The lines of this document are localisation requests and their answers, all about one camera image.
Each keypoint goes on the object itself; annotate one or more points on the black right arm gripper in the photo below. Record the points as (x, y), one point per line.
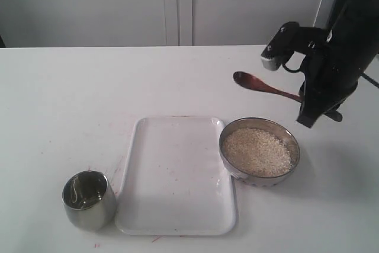
(330, 74)

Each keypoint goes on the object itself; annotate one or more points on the brown wooden spoon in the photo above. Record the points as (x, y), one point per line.
(249, 81)

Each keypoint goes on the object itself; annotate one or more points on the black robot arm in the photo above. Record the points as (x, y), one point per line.
(358, 23)

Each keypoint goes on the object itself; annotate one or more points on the steel bowl of rice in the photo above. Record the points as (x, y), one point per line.
(258, 151)

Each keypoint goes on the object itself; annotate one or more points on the stainless steel cup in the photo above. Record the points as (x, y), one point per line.
(89, 200)

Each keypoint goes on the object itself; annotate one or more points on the white rectangular tray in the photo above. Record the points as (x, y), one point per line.
(175, 183)

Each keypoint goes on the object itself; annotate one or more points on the white cabinet doors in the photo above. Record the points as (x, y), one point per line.
(76, 23)

